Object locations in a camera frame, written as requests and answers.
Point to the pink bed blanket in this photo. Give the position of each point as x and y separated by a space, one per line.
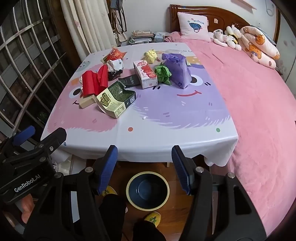
254 115

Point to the purple plastic bag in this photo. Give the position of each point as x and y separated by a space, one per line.
178 69

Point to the beige small box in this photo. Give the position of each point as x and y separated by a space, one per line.
86 102

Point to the red paper sheet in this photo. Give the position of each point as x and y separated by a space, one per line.
90 81

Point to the white pink plush toy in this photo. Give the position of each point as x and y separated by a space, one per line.
222 38

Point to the orange snack packet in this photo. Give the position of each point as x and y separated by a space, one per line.
115 55

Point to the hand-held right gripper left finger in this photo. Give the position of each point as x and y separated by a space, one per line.
108 168

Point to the white black packet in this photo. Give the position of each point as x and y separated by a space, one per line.
114 66

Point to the stack of books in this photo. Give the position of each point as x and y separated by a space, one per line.
141 37

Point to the green paper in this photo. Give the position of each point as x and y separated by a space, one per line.
163 73

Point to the person's left leg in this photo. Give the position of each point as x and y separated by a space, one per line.
113 213

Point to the green yellow box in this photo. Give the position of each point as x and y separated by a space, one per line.
108 102

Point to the white handbag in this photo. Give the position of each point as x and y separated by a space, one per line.
120 38

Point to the black card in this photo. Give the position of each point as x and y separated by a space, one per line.
129 81

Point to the cream curtain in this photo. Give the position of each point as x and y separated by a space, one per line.
87 23

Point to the wooden table frame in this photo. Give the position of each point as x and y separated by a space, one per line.
168 164

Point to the yellow paper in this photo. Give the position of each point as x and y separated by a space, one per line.
150 55

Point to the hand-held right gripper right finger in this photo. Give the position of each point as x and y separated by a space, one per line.
182 169

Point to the dark blue trash bin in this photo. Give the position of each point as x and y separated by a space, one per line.
148 192

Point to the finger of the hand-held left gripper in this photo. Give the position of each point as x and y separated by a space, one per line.
24 135
54 139

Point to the white pillow with blue print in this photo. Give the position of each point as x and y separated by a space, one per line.
185 23

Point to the person's left hand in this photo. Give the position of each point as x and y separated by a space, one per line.
27 207

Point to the white yellow plush toy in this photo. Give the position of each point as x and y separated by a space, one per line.
233 32

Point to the metal window grille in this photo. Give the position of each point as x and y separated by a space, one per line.
34 58

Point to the red white carton box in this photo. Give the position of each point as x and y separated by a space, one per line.
145 74

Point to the pale blue tissue box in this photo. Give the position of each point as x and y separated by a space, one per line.
160 37

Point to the hanging dark bags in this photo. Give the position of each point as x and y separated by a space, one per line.
118 18

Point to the wooden bed headboard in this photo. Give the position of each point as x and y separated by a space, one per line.
219 14

